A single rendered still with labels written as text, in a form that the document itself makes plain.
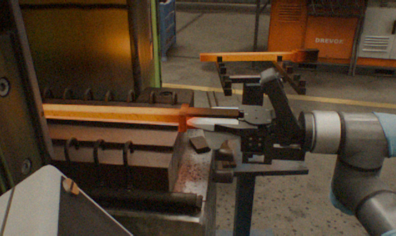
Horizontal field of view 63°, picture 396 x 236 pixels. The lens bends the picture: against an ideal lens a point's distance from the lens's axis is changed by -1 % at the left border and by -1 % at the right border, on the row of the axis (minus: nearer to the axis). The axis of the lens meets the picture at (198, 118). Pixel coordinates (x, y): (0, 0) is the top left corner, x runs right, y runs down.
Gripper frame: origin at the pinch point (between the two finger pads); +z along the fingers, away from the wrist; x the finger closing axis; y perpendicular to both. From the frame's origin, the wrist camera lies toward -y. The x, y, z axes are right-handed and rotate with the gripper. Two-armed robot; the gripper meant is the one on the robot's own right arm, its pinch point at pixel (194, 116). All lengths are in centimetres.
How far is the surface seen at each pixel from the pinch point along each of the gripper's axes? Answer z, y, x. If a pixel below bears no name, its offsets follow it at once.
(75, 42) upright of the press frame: 31.8, -7.2, 22.8
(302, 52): -30, 6, 65
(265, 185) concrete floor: -28, 101, 110
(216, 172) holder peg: -4.0, 12.3, 0.5
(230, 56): -5, 7, 60
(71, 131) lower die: 21.1, 1.3, -5.2
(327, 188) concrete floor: -65, 102, 111
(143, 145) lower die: 7.5, 1.6, -8.0
